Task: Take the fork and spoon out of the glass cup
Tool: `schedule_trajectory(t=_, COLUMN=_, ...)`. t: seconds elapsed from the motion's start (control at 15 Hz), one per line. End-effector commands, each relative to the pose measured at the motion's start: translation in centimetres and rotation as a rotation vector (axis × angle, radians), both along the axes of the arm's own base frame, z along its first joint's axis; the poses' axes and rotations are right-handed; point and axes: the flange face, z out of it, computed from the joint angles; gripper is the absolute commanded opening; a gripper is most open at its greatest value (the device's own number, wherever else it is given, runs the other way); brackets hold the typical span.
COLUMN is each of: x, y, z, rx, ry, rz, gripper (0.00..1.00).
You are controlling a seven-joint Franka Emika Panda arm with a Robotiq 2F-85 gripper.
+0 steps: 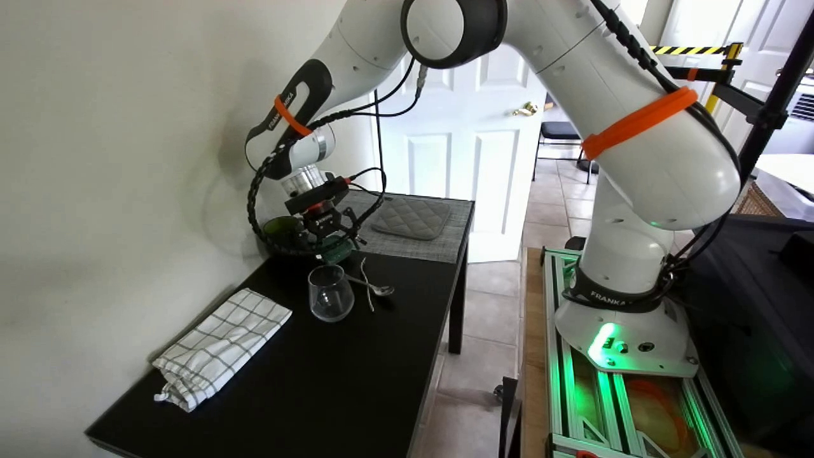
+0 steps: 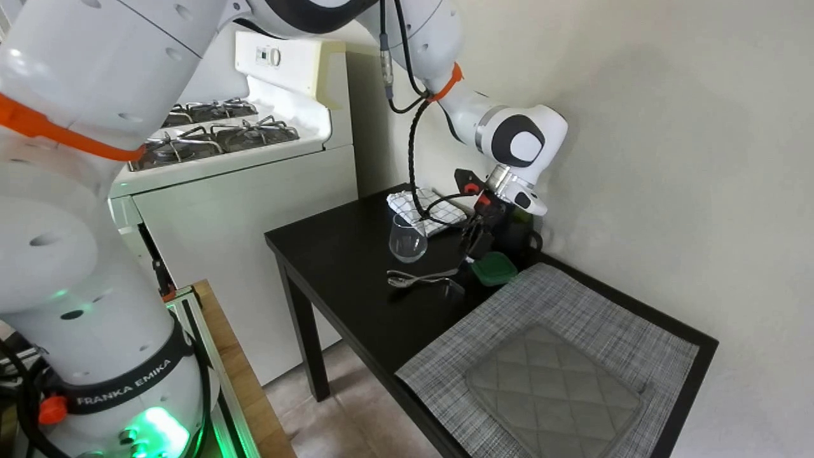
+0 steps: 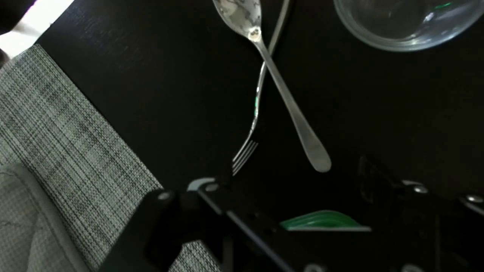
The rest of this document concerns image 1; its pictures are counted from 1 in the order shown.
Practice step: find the grey quilted pot holder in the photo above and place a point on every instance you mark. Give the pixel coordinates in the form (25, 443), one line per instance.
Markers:
(412, 221)

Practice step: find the white checkered dish towel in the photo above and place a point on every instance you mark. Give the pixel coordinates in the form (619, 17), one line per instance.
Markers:
(221, 347)

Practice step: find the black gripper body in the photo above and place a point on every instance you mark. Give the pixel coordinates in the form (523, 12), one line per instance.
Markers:
(330, 226)

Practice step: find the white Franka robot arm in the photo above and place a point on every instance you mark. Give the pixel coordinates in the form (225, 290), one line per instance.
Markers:
(663, 170)

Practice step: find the black table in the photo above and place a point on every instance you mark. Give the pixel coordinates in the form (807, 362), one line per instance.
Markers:
(339, 391)

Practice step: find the blue chair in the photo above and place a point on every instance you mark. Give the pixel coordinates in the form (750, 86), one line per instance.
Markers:
(560, 131)

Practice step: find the silver metal spoon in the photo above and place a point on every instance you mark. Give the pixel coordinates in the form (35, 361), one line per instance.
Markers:
(382, 291)

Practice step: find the yellow black striped bar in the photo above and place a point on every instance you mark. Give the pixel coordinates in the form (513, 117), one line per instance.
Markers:
(696, 49)

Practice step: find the clear glass cup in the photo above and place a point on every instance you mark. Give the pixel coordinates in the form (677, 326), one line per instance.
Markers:
(333, 297)

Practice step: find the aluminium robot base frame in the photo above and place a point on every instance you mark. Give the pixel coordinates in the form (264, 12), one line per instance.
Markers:
(595, 399)

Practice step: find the grey woven placemat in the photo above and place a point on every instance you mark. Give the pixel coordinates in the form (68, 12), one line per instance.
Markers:
(448, 237)

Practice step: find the black tripod pole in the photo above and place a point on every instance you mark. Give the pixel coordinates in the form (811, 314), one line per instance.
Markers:
(766, 110)

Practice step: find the white panel door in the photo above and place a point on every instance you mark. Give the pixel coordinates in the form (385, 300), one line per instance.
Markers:
(474, 153)

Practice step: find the wooden cart board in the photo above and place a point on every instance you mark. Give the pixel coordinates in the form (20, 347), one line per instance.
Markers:
(534, 365)

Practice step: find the small green square lid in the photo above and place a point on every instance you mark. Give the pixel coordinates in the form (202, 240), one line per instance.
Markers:
(343, 258)

